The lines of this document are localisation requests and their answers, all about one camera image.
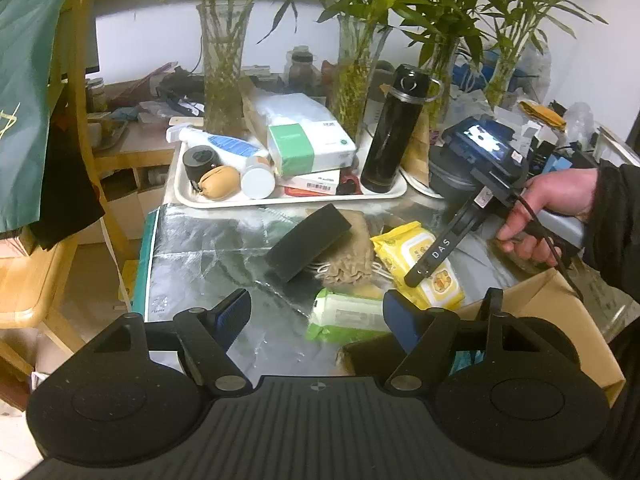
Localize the orange bottle white cap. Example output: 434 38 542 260
241 154 276 199

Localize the green white tissue pack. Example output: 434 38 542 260
267 121 357 177

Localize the grey zip case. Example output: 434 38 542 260
429 145 481 201

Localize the black garment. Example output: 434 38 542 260
30 95 107 252

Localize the red white flat box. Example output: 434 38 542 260
280 170 346 197

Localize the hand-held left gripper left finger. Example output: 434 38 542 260
90 289 253 396

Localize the glass vase with bamboo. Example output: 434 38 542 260
300 0 401 136
475 0 608 111
395 0 481 126
115 0 296 136

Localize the tan leather pouch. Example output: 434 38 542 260
198 165 241 204

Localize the wooden chair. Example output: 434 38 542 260
0 0 138 376

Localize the wooden desk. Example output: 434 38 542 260
85 60 211 172

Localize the yellow wet wipes pack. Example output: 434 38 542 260
371 221 465 311

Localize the green tote bag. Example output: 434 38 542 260
0 0 81 233

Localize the blue bag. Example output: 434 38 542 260
452 50 501 93

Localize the person's right forearm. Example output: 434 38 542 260
582 159 640 321

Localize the blue wet wipes pack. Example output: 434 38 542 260
452 347 486 373

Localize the silver foil mat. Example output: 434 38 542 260
135 202 506 363

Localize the black thermos bottle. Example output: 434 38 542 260
360 64 444 194

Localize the yellow cloth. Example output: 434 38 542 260
517 100 566 128

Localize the blue carton box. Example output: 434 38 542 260
542 152 576 173

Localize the black tape roll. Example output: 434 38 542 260
182 145 221 183

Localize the white spray bottle blue label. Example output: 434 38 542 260
166 125 271 158

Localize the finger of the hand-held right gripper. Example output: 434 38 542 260
404 199 484 289

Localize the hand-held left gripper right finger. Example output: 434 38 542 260
382 290 551 395

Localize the white wrapped tissue package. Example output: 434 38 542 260
250 92 346 146

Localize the beige drawstring pouch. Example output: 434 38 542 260
312 210 383 287

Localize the black foam block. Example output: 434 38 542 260
265 204 352 285

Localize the orange snack bag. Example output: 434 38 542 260
320 60 342 96

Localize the person's right hand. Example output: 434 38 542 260
496 167 601 267

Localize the green wet wipes pack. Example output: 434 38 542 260
306 287 396 343

